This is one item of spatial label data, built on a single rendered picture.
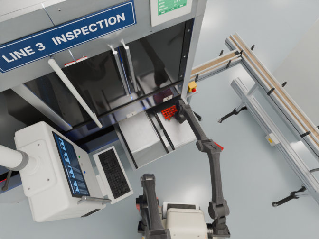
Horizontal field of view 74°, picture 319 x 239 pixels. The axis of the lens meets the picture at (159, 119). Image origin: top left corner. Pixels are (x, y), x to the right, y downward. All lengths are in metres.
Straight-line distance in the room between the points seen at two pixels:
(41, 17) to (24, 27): 0.07
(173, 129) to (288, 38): 2.81
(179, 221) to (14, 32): 1.12
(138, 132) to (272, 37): 2.89
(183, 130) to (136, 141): 0.42
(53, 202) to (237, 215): 2.07
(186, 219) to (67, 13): 1.11
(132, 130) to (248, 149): 1.63
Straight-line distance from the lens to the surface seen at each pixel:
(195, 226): 1.25
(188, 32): 1.30
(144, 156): 1.78
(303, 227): 3.06
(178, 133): 1.83
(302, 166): 2.50
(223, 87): 3.19
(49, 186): 1.17
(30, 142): 1.31
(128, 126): 1.87
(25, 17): 0.92
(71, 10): 0.93
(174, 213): 1.29
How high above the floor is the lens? 2.61
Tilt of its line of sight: 67 degrees down
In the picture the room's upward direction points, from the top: 1 degrees counter-clockwise
